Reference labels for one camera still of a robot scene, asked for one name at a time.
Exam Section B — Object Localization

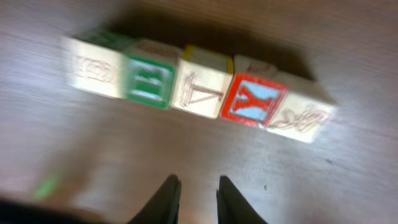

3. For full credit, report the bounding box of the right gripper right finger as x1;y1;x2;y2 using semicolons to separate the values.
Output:
216;175;267;224

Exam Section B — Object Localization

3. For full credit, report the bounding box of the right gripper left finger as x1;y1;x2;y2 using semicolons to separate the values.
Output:
128;174;182;224

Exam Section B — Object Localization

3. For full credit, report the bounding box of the red Y block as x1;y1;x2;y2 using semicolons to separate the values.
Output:
220;55;288;129

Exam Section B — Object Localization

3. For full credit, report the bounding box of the wooden leaf E block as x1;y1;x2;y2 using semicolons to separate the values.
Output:
267;72;336;143

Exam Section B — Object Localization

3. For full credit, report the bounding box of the wooden block blue J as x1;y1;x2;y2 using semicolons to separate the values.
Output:
170;45;234;119

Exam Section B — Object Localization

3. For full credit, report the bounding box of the green B block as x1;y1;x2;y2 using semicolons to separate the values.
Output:
124;39;183;110

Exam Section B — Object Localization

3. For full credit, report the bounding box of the wooden block red side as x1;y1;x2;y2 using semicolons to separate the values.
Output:
62;27;134;98

